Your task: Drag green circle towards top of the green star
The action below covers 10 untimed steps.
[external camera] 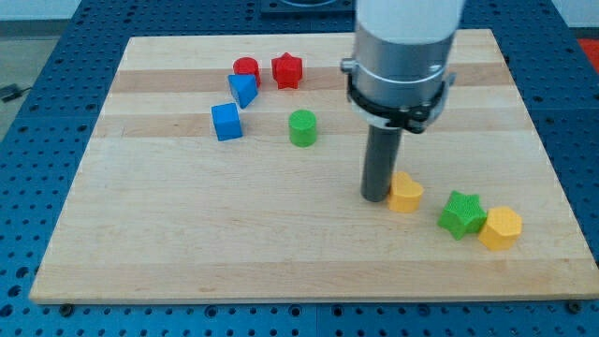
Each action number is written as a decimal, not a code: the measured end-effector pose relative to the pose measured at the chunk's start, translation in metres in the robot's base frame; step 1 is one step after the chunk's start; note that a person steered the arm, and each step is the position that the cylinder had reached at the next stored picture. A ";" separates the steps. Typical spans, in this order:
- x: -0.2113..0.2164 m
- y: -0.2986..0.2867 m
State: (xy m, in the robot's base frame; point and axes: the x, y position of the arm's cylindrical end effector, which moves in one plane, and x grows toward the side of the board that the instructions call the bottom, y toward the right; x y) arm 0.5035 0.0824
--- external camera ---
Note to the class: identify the red star block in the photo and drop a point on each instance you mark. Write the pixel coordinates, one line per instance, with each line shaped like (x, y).
(287, 71)

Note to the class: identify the yellow hexagon block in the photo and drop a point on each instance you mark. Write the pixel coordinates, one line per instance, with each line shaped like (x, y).
(501, 229)

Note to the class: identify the blue cube block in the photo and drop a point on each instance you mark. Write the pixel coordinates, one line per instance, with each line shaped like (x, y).
(226, 121)

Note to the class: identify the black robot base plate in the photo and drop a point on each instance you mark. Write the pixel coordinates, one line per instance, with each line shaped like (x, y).
(281, 7)

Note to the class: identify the red cylinder block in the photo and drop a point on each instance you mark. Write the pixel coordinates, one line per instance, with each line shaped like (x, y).
(247, 66)

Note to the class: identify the black cable plug on floor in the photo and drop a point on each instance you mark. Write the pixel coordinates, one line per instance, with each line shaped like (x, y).
(12, 92)

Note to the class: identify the green star block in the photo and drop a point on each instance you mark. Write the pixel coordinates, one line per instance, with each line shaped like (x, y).
(462, 215)

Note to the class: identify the wooden board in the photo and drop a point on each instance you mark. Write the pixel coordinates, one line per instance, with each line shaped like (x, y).
(161, 211)

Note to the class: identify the green cylinder block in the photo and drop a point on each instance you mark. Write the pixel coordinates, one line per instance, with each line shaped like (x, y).
(302, 126)

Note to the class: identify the yellow heart block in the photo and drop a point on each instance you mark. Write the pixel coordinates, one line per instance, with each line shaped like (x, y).
(404, 194)

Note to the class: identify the blue triangle block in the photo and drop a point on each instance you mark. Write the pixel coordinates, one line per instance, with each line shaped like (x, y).
(243, 88)

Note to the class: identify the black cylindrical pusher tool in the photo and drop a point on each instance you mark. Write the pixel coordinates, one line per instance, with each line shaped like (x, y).
(379, 163)

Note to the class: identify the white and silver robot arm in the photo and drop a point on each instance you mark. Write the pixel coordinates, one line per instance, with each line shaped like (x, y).
(396, 76)

